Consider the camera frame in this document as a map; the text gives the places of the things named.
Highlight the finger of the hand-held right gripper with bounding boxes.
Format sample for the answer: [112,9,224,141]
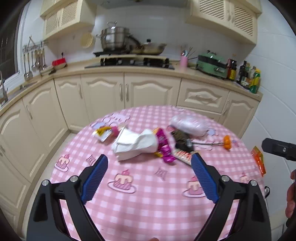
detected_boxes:
[261,138,296,162]

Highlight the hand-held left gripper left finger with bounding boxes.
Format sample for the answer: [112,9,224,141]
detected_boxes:
[27,154,109,241]

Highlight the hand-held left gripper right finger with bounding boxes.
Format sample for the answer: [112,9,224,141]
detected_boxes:
[191,153,271,241]

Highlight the yellow snack wrapper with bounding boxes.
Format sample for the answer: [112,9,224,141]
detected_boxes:
[94,126,119,144]

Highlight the magenta foil wrapper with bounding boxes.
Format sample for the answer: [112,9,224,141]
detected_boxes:
[153,127,176,164]

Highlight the person's right hand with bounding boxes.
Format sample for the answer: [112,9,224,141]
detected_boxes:
[285,169,296,218]

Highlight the orange snack packet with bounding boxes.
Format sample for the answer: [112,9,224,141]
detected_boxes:
[251,146,266,177]

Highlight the red white snack wrapper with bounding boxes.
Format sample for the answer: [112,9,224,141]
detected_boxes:
[172,148,199,166]

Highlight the round pink checkered table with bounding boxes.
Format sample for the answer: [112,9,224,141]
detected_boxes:
[47,105,266,241]

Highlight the clear plastic bag roll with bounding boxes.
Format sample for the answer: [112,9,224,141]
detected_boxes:
[169,114,208,137]

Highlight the green yellow plastic bottle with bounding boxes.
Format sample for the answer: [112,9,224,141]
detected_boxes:
[249,69,261,93]

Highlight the small seasoning bottle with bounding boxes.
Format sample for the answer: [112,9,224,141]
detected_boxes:
[245,64,254,90]

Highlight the dark glass oil bottle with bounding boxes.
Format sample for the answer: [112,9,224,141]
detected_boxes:
[238,61,248,84]

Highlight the cream kitchen base cabinets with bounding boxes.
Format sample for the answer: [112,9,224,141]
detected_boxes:
[0,70,260,230]

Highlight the green electric grill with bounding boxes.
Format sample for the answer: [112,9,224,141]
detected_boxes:
[196,50,228,79]

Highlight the beige kitchen countertop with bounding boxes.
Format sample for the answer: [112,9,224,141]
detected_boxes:
[0,56,263,114]

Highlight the red box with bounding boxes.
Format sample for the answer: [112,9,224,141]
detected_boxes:
[52,58,68,69]

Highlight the black gas stove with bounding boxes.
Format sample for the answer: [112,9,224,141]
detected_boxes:
[84,52,175,69]

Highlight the steel ladle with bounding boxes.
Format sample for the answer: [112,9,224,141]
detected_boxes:
[24,52,33,81]
[38,49,47,71]
[31,50,38,72]

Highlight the metal dish rack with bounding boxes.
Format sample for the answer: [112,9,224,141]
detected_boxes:
[0,71,8,107]

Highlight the round yellow trivet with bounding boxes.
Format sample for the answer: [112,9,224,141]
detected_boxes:
[80,32,95,49]

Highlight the steel wok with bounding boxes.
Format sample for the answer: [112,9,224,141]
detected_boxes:
[129,39,167,55]

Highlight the stainless steel stock pot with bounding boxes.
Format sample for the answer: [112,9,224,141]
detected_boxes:
[96,21,132,51]

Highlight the window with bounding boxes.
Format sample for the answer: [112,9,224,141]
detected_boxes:
[0,11,23,81]

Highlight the range hood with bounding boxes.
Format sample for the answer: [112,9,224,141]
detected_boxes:
[92,0,188,10]

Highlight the cream lattice wall cabinet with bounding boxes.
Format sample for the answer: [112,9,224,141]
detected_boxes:
[186,0,263,44]
[40,0,96,40]

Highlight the metal utensil rail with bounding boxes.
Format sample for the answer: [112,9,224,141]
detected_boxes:
[23,36,48,55]

